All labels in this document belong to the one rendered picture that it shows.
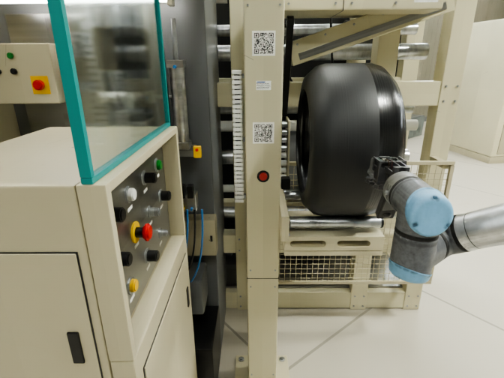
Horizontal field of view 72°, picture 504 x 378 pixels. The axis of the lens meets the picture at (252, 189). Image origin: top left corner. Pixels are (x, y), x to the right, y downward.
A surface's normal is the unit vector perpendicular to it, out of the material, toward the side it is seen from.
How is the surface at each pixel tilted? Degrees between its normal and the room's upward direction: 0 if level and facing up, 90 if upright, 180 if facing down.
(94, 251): 90
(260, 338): 90
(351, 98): 51
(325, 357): 0
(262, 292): 90
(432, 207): 85
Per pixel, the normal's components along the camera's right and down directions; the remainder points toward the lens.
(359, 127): -0.01, 0.00
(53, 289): 0.00, 0.34
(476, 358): 0.00, -0.94
